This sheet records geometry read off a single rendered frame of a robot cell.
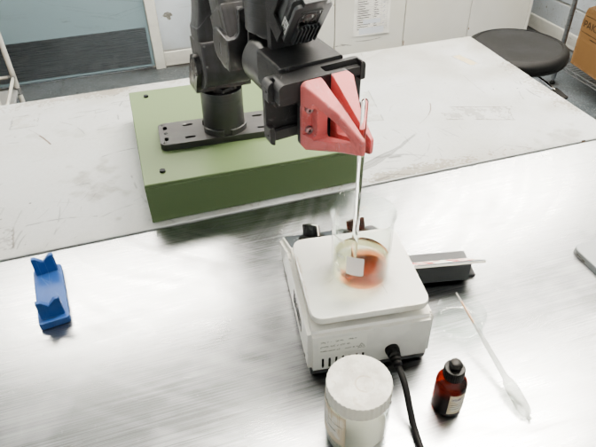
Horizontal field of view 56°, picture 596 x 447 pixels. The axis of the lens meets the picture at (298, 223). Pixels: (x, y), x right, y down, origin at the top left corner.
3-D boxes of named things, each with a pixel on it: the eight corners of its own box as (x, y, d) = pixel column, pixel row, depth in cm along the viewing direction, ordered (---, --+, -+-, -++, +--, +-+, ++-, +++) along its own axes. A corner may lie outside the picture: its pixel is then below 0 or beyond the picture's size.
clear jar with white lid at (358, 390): (373, 396, 57) (379, 347, 52) (396, 450, 52) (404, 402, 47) (317, 411, 56) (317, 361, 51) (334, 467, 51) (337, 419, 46)
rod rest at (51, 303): (35, 276, 71) (26, 254, 69) (62, 268, 73) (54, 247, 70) (41, 331, 64) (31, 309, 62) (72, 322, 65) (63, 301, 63)
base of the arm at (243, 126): (292, 84, 82) (280, 66, 87) (152, 101, 77) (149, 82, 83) (293, 133, 86) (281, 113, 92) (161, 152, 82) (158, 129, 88)
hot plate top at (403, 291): (291, 246, 63) (291, 239, 62) (394, 231, 64) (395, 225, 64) (312, 326, 54) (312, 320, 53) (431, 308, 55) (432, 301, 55)
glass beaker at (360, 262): (402, 285, 57) (411, 220, 52) (347, 305, 55) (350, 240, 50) (367, 244, 62) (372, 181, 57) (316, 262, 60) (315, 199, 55)
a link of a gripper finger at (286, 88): (397, 104, 45) (339, 60, 52) (320, 126, 43) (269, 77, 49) (389, 172, 50) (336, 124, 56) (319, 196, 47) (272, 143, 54)
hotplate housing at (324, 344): (278, 253, 74) (276, 205, 69) (374, 239, 75) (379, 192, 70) (312, 397, 57) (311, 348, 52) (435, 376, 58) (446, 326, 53)
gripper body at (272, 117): (369, 61, 52) (330, 34, 57) (270, 86, 48) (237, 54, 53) (364, 122, 56) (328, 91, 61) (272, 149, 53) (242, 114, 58)
